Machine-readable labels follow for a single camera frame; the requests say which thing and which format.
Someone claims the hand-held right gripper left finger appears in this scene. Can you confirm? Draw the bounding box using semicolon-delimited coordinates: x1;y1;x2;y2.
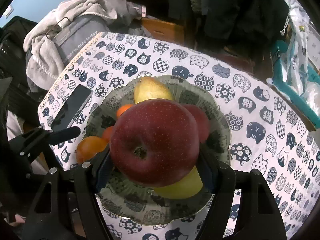
21;146;118;240

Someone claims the black smartphone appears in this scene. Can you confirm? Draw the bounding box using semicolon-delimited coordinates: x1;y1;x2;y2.
50;84;93;133

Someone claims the yellow pear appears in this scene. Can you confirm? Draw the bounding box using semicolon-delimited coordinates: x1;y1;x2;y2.
152;165;204;199
134;76;174;104

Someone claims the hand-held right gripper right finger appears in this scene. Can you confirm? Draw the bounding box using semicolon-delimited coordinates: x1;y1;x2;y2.
196;151;287;240

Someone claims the wooden drawer box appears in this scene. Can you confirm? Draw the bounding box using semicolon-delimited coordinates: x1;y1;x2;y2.
141;16;187;44

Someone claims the grey garment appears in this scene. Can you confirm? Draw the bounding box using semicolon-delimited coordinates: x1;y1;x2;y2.
100;0;150;38

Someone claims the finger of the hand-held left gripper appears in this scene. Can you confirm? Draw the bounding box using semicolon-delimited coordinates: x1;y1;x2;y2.
9;126;81;164

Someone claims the bright red apple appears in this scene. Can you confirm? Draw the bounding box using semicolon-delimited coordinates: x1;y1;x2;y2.
182;104;211;143

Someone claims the glass bowl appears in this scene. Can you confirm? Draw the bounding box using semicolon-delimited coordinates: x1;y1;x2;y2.
86;74;232;227

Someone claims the dark red apple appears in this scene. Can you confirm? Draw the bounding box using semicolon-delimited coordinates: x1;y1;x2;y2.
109;99;200;187

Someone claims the black coat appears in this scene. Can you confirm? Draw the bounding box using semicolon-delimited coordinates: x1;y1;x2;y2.
205;0;288;48

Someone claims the large orange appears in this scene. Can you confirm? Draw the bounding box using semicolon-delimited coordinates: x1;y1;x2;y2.
76;136;109;164

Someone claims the clear plastic bag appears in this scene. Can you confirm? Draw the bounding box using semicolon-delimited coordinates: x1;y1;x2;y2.
301;81;320;110

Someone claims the white printed bag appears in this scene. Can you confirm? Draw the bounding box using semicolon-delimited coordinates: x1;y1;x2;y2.
280;0;313;95

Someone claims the grey fabric bag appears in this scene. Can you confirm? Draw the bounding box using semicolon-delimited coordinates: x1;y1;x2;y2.
54;14;110;65

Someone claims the cat print tablecloth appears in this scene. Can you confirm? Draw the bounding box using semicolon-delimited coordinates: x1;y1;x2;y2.
37;32;320;240

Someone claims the black suitcase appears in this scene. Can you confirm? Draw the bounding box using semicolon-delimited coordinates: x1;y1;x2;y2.
0;16;38;100

